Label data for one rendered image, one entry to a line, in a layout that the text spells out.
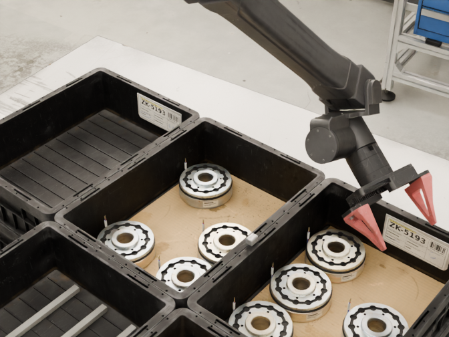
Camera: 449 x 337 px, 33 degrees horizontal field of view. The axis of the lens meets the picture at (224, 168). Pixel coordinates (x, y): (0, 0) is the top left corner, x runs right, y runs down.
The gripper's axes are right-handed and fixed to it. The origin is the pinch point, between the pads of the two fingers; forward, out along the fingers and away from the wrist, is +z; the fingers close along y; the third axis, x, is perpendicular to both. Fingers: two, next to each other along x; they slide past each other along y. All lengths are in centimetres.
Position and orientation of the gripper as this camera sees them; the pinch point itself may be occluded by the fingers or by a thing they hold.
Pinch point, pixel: (407, 232)
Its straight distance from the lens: 123.5
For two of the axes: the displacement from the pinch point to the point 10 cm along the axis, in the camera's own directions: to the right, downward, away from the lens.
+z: 4.5, 8.7, -2.0
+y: 8.7, -3.9, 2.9
